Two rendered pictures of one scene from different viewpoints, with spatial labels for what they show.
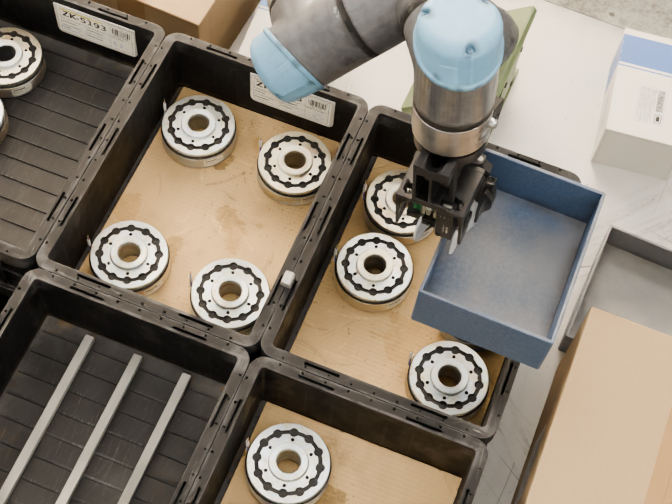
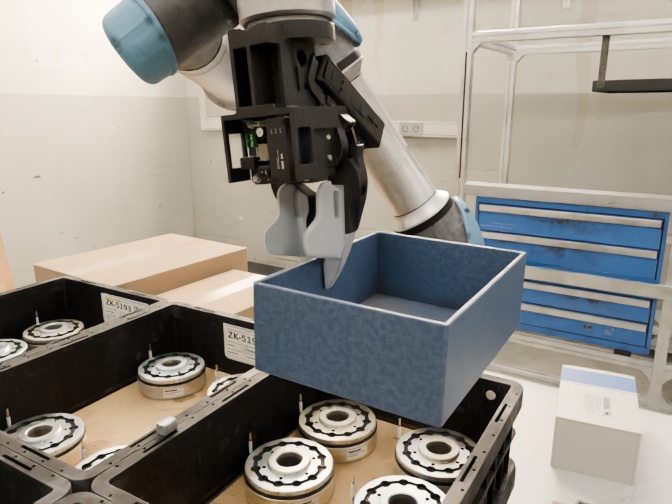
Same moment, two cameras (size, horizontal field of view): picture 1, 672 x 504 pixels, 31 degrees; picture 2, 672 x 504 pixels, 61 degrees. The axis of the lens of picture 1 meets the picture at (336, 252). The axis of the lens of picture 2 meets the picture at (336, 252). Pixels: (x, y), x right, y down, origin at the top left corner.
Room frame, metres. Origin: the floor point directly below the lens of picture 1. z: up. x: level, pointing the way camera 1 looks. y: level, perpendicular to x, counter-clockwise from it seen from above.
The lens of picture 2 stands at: (0.22, -0.25, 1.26)
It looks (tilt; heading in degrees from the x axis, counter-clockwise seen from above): 15 degrees down; 15
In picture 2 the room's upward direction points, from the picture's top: straight up
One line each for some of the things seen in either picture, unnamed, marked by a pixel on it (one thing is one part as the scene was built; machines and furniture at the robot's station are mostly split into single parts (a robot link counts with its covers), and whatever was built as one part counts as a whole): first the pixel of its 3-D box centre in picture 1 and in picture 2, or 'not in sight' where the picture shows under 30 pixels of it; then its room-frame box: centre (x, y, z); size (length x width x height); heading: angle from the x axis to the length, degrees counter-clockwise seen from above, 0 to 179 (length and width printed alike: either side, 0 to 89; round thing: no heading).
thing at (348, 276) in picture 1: (374, 267); (289, 464); (0.75, -0.05, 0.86); 0.10 x 0.10 x 0.01
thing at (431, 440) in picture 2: not in sight; (438, 449); (0.82, -0.22, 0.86); 0.05 x 0.05 x 0.01
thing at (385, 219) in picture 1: (402, 201); (337, 420); (0.86, -0.08, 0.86); 0.10 x 0.10 x 0.01
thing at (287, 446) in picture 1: (288, 461); not in sight; (0.47, 0.03, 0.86); 0.05 x 0.05 x 0.01
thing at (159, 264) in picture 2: not in sight; (149, 293); (1.40, 0.55, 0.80); 0.40 x 0.30 x 0.20; 160
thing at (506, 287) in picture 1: (508, 255); (401, 306); (0.66, -0.19, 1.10); 0.20 x 0.15 x 0.07; 164
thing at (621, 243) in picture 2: not in sight; (558, 272); (2.59, -0.55, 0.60); 0.72 x 0.03 x 0.56; 73
